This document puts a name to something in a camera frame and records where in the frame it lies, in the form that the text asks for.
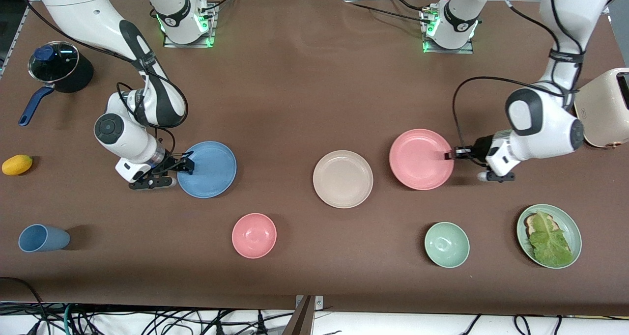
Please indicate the green bowl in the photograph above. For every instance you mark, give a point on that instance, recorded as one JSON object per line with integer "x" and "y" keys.
{"x": 446, "y": 244}

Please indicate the green lettuce leaf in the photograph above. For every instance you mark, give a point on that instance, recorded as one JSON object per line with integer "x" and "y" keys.
{"x": 550, "y": 246}

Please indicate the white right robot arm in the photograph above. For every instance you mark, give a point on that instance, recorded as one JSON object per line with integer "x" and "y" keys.
{"x": 78, "y": 6}

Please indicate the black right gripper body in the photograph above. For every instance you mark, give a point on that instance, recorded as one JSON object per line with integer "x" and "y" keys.
{"x": 173, "y": 161}

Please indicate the beige toaster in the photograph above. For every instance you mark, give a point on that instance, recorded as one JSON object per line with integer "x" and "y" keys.
{"x": 599, "y": 109}

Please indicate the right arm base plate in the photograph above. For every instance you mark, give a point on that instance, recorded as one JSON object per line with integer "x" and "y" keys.
{"x": 189, "y": 45}

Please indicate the beige plate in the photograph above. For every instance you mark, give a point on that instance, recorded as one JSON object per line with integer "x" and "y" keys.
{"x": 343, "y": 179}

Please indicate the brown table cloth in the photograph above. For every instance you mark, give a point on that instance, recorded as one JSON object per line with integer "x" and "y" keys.
{"x": 295, "y": 104}

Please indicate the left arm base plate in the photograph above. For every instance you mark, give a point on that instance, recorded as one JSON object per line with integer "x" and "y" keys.
{"x": 464, "y": 51}

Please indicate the pink bowl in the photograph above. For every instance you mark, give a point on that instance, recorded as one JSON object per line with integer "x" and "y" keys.
{"x": 254, "y": 236}

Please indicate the yellow lemon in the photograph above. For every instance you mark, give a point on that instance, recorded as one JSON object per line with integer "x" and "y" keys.
{"x": 17, "y": 165}

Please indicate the toast slice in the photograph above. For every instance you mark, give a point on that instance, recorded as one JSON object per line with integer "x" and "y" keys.
{"x": 529, "y": 222}

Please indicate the silver table edge bracket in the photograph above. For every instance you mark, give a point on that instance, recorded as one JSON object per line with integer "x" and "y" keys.
{"x": 319, "y": 301}

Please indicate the glass lid blue knob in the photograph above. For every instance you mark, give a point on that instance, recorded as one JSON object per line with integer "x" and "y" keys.
{"x": 59, "y": 64}

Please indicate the blue plate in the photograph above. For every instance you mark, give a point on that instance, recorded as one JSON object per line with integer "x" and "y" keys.
{"x": 211, "y": 170}

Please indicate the green plate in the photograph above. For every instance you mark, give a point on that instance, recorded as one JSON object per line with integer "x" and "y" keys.
{"x": 572, "y": 232}

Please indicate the pink plate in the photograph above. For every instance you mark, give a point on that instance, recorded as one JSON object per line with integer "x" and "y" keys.
{"x": 417, "y": 160}

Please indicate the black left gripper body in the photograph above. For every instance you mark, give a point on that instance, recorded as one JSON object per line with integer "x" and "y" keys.
{"x": 480, "y": 148}

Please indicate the blue cup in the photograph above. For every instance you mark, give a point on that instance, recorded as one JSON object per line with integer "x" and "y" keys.
{"x": 44, "y": 238}

